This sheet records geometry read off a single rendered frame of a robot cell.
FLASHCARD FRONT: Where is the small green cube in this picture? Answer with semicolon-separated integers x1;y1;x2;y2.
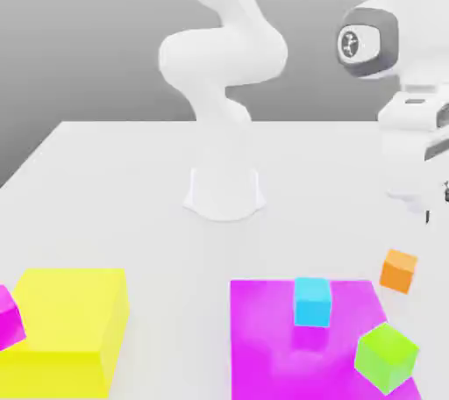
353;322;421;396

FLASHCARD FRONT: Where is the small orange cube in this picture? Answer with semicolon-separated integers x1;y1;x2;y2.
379;248;419;296

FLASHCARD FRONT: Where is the small magenta cube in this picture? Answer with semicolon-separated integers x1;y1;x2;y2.
0;283;28;352

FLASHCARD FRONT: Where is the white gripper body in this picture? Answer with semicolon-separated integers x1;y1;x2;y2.
381;127;449;197

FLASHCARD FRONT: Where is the small cyan cube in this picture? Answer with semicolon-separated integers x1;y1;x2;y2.
293;276;333;329

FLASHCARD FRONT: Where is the large yellow box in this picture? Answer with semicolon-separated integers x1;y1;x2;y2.
0;268;132;400

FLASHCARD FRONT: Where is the large magenta box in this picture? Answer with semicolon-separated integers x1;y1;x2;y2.
229;278;424;400

